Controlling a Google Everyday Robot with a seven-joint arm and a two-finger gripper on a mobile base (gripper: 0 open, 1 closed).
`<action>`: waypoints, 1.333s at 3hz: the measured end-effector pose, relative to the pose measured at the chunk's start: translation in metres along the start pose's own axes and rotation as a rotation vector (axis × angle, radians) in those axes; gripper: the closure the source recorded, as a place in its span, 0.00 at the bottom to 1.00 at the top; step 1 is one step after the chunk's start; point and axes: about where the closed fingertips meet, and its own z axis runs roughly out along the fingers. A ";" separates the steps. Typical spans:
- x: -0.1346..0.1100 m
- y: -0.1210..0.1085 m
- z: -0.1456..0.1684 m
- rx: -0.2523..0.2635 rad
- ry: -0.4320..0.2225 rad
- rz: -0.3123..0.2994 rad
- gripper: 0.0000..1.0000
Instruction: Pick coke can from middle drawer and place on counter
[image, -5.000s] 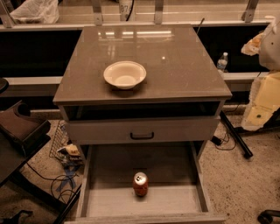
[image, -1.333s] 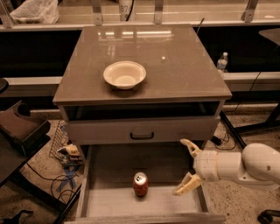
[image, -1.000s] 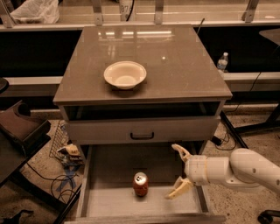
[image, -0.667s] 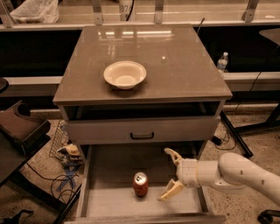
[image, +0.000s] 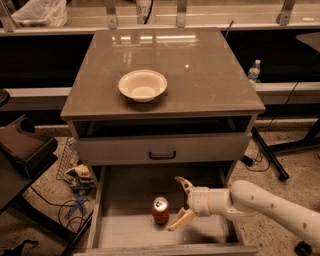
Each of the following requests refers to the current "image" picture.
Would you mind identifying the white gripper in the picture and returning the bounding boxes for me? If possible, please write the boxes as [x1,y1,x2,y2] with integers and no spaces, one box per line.
[167,176,231,232]

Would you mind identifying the red coke can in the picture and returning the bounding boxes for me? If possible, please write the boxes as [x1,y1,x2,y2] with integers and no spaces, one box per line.
[151,197,169,225]

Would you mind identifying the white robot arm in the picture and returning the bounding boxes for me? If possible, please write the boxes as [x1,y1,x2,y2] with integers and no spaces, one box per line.
[168,176,320,248]

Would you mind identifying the open middle drawer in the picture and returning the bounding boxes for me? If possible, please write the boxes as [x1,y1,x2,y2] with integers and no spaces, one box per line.
[74,163,257,256]

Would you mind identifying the closed top drawer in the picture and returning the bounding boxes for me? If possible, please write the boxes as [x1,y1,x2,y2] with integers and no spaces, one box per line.
[75,133,251,166]

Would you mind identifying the grey drawer cabinet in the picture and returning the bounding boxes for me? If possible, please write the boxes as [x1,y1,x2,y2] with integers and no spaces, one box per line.
[60,27,266,256]

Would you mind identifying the black table leg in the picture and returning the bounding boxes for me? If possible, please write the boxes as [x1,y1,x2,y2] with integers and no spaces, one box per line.
[251,127,289,182]

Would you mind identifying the white bowl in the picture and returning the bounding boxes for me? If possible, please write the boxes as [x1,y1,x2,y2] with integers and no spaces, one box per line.
[118,70,167,102]

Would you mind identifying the black chair wheel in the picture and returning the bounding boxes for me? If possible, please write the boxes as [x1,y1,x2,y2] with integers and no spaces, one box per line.
[294,241,312,256]

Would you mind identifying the clear water bottle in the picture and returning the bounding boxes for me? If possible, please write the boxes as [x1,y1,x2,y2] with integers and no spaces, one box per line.
[248,59,261,83]

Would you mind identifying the dark brown chair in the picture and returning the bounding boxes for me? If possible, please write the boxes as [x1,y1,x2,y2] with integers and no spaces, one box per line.
[0,89,76,244]

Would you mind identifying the white plastic bag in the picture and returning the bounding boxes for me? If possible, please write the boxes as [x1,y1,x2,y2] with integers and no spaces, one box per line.
[12,0,68,27]

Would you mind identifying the black drawer handle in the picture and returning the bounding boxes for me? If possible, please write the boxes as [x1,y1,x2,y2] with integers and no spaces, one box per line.
[148,151,176,160]

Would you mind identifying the black floor cable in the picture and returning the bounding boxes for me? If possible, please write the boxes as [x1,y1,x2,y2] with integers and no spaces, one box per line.
[29,185,92,234]

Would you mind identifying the wire basket with clutter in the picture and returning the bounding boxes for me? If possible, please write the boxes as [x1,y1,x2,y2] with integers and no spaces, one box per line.
[56,138,95,191]

